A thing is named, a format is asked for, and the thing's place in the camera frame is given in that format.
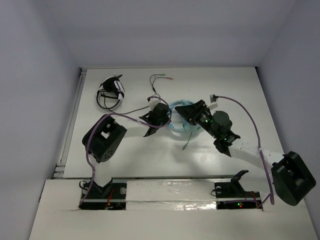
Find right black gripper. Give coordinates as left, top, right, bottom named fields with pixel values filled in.
left=175, top=99, right=219, bottom=139

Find light blue headphones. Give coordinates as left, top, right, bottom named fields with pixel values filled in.
left=167, top=99, right=205, bottom=135

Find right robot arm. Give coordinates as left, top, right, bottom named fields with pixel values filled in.
left=175, top=100, right=317, bottom=206

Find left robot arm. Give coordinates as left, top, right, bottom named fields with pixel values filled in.
left=82, top=102, right=172, bottom=197

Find black and white headphones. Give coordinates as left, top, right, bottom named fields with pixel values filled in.
left=95, top=74, right=126, bottom=112

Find foil covered panel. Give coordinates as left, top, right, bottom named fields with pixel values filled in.
left=125, top=179, right=217, bottom=211

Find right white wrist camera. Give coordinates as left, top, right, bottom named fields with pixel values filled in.
left=208, top=94, right=219, bottom=110

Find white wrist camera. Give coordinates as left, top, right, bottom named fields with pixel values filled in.
left=208, top=94, right=219, bottom=110
left=147, top=94, right=161, bottom=110

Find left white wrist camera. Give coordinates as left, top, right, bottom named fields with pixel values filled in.
left=147, top=94, right=161, bottom=110

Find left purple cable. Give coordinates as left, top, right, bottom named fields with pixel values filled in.
left=79, top=96, right=173, bottom=208

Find black audio splitter cable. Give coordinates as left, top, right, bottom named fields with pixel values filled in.
left=108, top=73, right=174, bottom=117

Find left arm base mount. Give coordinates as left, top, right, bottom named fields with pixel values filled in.
left=78, top=179, right=128, bottom=211

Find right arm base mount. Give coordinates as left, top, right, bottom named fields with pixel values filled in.
left=210, top=170, right=263, bottom=210

